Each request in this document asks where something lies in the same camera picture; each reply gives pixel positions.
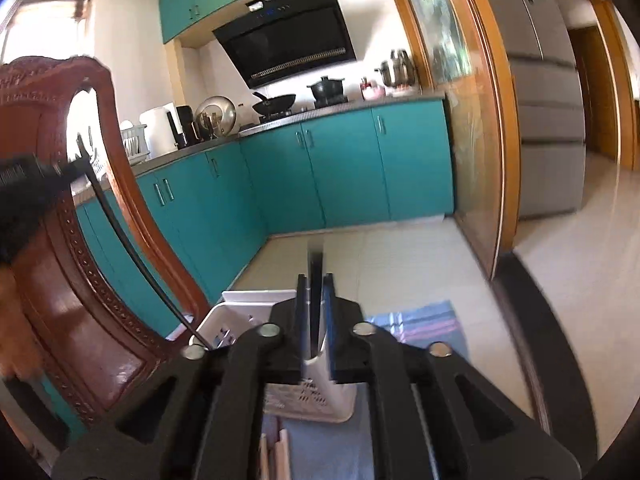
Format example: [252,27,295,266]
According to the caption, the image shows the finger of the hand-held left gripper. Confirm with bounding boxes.
[42,156,96,186]

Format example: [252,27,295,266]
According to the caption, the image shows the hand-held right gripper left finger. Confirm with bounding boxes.
[52,274,308,480]

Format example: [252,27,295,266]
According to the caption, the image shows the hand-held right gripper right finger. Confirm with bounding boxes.
[322,272,583,480]

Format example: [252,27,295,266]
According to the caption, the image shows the white plastic utensil holder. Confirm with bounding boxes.
[192,290,358,423]

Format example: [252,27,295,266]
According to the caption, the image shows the white dish rack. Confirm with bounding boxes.
[120,120,152,162]

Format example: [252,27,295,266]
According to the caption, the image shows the black countertop appliance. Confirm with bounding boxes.
[175,105,197,148]

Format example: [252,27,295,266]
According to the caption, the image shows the window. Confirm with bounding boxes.
[0,0,96,66]

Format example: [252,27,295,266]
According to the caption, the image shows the carved wooden chair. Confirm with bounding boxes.
[0,55,236,441]

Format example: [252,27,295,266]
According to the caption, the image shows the teal kitchen base cabinets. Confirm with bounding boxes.
[75,97,457,321]

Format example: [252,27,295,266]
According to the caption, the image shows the grey kitchen countertop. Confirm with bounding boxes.
[70,89,447,201]

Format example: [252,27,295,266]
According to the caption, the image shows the black wok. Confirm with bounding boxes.
[251,91,297,116]

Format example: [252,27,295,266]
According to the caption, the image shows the gas stove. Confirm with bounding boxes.
[257,100,351,122]

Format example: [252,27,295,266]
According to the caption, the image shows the black lidded pot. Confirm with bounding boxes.
[306,76,347,103]

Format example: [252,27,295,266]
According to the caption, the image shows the wood-framed glass sliding door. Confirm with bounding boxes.
[390,0,522,281]

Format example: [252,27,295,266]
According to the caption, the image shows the pink container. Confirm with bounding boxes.
[361,77,387,101]

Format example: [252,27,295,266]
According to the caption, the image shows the black range hood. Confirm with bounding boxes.
[212,0,357,90]

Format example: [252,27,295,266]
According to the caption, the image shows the stainless steel kettle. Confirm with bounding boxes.
[390,49,419,90]

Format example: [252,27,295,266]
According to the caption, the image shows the grey refrigerator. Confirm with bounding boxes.
[470,0,588,221]

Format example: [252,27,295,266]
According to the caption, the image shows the wooden doorway frame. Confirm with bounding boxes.
[540,0,640,171]

